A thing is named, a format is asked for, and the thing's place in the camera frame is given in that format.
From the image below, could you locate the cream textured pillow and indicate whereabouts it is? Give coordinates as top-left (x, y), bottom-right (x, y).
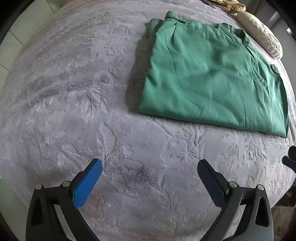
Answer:
top-left (236, 11), bottom-right (283, 59)

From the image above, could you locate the grey embossed plush blanket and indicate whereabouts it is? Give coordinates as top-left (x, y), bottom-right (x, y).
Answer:
top-left (1, 1), bottom-right (295, 240)

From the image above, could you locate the green garment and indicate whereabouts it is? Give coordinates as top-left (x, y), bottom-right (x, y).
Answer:
top-left (138, 11), bottom-right (289, 137)

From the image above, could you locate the beige crumpled cloth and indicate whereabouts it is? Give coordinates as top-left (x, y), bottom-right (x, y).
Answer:
top-left (210, 0), bottom-right (246, 14)

